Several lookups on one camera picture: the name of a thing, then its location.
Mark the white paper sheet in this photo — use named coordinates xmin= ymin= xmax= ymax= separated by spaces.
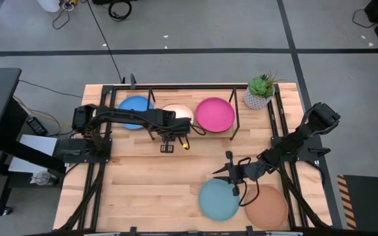
xmin=8 ymin=134 xmax=58 ymax=174

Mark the black mat with hazard stripes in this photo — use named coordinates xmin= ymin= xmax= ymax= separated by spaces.
xmin=336 ymin=174 xmax=378 ymax=230

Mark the terracotta plate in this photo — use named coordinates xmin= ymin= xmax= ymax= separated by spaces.
xmin=244 ymin=185 xmax=289 ymax=230

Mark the light teal plate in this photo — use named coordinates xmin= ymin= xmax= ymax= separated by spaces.
xmin=198 ymin=178 xmax=241 ymax=222

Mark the white container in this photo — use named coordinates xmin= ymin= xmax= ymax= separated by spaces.
xmin=37 ymin=0 xmax=61 ymax=13

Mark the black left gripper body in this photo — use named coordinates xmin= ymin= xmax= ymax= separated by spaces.
xmin=158 ymin=126 xmax=192 ymax=153

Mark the wooden shelf with black legs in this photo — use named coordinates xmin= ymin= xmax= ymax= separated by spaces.
xmin=144 ymin=87 xmax=241 ymax=141

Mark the coiled black cable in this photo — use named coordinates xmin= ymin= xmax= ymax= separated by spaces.
xmin=108 ymin=0 xmax=133 ymax=22

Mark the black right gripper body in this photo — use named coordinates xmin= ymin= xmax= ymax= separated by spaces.
xmin=225 ymin=151 xmax=268 ymax=197

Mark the yellow cable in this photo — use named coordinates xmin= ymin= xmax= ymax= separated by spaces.
xmin=12 ymin=94 xmax=74 ymax=127

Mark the long black floor cable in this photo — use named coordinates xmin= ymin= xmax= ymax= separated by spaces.
xmin=86 ymin=0 xmax=124 ymax=83

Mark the thin black desk cable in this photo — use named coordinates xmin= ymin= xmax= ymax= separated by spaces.
xmin=18 ymin=79 xmax=83 ymax=99

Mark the thin looped black cable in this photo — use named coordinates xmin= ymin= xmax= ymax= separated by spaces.
xmin=51 ymin=8 xmax=72 ymax=31

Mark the blue plate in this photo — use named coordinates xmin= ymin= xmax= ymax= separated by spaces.
xmin=117 ymin=95 xmax=155 ymax=130

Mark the black aluminium table frame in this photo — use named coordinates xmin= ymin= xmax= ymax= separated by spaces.
xmin=57 ymin=73 xmax=333 ymax=236

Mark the black right gripper cable loop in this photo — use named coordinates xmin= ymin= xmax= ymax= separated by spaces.
xmin=237 ymin=156 xmax=261 ymax=208

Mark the peach plate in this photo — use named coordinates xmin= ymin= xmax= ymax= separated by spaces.
xmin=161 ymin=104 xmax=195 ymax=127

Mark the black power adapter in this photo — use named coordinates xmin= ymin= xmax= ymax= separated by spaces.
xmin=26 ymin=117 xmax=49 ymax=136

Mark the magenta plate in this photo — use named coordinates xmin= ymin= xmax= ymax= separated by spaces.
xmin=195 ymin=97 xmax=236 ymax=133

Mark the potted succulent in white pot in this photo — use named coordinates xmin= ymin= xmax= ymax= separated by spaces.
xmin=243 ymin=70 xmax=287 ymax=111

